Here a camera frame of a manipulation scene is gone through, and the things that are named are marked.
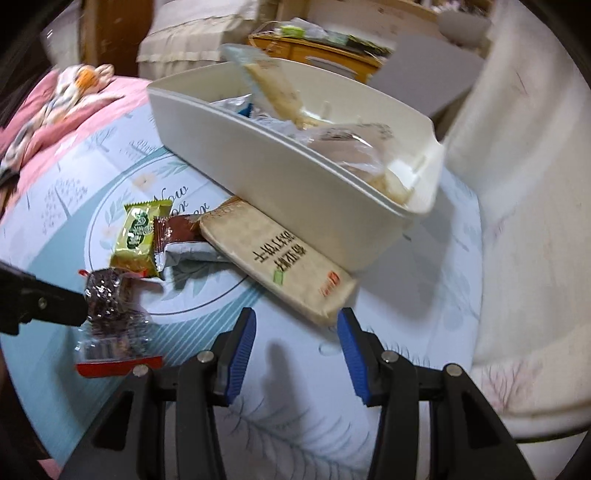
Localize beige cracker pack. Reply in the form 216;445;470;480
199;198;356;327

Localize clear red dark snack packet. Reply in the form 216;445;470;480
75;267;163;379

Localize green pineapple cake packet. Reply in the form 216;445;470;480
109;199;172;278

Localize light blue bread packet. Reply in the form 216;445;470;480
219;44;322;130

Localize clear printed snack packet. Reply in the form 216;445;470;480
294;123;394;183

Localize teal patterned table mat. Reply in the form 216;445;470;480
1;106;483;479

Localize cream plastic organizer bin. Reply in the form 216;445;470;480
147;60;446;272

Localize pink quilted blanket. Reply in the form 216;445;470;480
1;64;148;212

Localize cream floral sofa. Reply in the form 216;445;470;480
446;1;590;440

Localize grey office chair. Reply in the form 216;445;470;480
368;34;484;119

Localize wooden desk with drawers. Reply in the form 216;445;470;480
249;33;384;83

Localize lace covered cabinet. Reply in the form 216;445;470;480
136;1;260;80

